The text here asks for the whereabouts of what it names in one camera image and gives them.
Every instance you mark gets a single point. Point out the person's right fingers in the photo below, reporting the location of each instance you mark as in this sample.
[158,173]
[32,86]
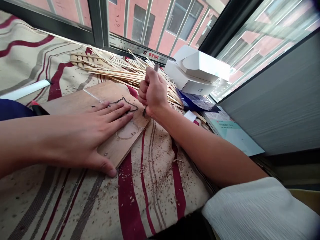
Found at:
[143,91]

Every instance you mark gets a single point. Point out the metal carving chisel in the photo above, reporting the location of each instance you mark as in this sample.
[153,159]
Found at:
[144,112]

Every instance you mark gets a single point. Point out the small wooden picket fence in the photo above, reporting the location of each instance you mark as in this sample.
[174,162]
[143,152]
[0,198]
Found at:
[85,61]

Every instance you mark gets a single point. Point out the white tube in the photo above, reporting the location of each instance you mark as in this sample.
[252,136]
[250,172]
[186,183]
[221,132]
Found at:
[25,89]

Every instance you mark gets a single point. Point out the dark framed window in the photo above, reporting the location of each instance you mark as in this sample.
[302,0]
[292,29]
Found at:
[97,27]

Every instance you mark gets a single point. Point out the white paper slip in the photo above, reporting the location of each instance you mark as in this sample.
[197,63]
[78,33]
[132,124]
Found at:
[190,116]

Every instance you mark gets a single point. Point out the red and black tool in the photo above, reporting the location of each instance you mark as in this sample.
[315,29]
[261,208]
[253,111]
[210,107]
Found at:
[38,108]

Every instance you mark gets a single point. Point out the pale green booklet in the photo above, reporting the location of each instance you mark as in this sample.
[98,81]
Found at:
[232,133]

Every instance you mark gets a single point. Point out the dark blue plastic bag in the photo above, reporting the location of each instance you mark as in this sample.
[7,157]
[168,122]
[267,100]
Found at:
[197,102]

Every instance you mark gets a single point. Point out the red striped beige cloth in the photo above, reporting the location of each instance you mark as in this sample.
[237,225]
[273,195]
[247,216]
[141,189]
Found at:
[75,200]

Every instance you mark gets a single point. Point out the carved wooden board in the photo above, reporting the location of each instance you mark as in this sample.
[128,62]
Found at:
[100,93]

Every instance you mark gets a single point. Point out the closed white cardboard box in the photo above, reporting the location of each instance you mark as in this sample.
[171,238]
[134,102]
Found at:
[190,85]

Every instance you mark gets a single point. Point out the pile of bamboo sticks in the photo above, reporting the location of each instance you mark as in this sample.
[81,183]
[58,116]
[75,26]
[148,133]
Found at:
[125,72]

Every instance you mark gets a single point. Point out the person's right hand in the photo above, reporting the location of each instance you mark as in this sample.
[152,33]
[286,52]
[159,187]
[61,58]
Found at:
[156,92]

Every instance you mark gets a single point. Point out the person's left hand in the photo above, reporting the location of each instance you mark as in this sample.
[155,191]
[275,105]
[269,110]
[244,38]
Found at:
[80,135]

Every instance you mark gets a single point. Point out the open white cardboard box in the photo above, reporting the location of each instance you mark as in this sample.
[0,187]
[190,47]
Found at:
[200,63]

